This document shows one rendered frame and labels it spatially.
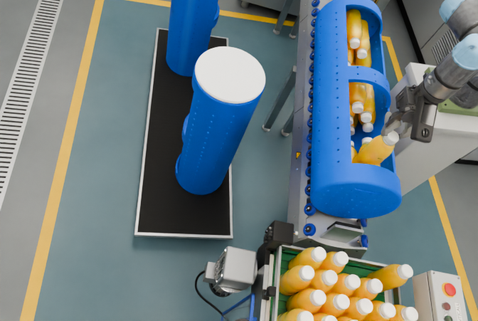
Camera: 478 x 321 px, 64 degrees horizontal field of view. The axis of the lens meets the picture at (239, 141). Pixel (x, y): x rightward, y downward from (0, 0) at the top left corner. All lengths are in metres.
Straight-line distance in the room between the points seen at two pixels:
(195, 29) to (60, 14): 1.23
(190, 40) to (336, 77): 1.16
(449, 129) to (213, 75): 0.91
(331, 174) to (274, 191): 1.27
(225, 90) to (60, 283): 1.32
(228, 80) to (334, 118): 0.43
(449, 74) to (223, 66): 0.83
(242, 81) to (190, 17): 0.85
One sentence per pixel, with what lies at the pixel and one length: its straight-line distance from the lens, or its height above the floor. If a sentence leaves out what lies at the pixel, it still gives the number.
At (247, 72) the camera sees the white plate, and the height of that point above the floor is 1.04.
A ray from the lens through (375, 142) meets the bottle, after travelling 1.19.
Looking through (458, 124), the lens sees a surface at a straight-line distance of 1.67.
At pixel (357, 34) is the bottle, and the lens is 1.67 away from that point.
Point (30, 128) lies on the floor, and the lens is 2.60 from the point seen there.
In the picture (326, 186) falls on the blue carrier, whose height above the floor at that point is 1.15.
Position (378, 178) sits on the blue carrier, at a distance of 1.21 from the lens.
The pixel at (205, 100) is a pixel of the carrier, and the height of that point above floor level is 0.99.
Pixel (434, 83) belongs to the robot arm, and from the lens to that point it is 1.02.
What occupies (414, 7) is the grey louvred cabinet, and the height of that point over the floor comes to 0.20.
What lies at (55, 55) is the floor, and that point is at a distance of 2.92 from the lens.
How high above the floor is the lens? 2.14
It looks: 57 degrees down
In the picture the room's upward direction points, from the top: 24 degrees clockwise
